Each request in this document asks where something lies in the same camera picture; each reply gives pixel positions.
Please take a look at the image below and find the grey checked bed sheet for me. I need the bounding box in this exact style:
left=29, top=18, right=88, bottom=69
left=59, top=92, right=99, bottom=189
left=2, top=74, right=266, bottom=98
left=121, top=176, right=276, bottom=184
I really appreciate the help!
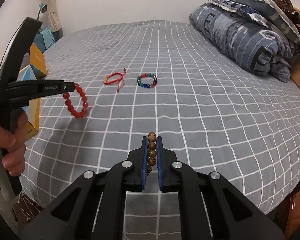
left=18, top=19, right=300, bottom=240

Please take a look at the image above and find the patterned blue pillow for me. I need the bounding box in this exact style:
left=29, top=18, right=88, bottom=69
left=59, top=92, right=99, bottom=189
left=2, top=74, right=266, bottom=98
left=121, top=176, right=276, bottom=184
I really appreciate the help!
left=208, top=0, right=300, bottom=45

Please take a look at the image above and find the multicolour glass bead bracelet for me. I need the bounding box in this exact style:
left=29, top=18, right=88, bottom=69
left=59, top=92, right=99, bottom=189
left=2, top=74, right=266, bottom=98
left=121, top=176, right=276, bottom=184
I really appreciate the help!
left=136, top=72, right=158, bottom=90

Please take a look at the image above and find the beige curtain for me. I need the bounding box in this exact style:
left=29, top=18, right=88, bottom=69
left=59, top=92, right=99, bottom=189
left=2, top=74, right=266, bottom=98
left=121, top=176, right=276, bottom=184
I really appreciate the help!
left=44, top=0, right=62, bottom=33

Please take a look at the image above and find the brown wooden bead bracelet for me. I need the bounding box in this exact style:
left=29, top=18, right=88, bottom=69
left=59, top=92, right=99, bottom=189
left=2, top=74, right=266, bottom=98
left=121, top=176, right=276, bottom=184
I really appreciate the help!
left=146, top=131, right=158, bottom=177

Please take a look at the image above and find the yellow blue cardboard box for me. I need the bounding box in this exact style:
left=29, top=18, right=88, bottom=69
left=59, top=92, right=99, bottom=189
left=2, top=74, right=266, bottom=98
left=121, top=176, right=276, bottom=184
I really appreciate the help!
left=17, top=43, right=47, bottom=140

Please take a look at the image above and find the red round bead bracelet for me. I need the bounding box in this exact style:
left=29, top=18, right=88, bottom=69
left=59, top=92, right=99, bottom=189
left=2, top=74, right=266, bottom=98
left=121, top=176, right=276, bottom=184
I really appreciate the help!
left=63, top=82, right=89, bottom=119

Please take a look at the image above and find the red braided cord bracelet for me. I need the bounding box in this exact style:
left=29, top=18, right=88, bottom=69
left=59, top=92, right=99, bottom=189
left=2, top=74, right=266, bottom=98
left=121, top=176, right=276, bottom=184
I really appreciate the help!
left=102, top=67, right=128, bottom=93

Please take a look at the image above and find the blue desk lamp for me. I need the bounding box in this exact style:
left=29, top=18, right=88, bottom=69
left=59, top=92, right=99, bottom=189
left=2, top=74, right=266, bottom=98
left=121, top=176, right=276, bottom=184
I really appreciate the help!
left=37, top=3, right=47, bottom=20

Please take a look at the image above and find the person's left hand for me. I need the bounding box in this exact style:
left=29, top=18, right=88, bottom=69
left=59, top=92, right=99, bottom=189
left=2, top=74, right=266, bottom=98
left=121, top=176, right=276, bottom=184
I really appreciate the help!
left=0, top=111, right=27, bottom=177

